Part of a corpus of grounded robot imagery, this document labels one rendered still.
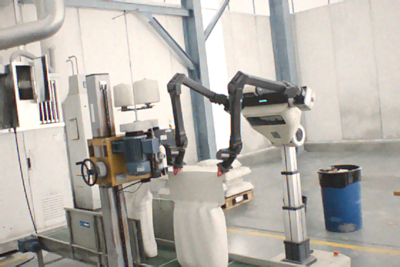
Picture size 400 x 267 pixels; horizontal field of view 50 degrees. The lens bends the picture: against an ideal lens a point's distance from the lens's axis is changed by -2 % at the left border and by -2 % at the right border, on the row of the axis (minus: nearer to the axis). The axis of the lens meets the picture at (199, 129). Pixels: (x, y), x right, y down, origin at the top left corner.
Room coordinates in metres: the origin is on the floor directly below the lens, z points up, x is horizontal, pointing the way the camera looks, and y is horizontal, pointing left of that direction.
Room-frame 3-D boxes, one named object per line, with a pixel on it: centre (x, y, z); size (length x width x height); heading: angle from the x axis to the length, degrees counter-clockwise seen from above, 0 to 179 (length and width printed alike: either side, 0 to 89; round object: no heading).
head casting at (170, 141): (3.26, 0.36, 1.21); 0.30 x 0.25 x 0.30; 46
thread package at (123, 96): (3.10, 0.51, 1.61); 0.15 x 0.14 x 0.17; 46
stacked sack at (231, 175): (6.49, -0.35, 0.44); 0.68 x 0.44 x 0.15; 136
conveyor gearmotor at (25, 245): (4.07, 1.72, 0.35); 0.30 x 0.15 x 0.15; 46
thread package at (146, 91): (2.92, 0.32, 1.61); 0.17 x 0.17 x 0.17
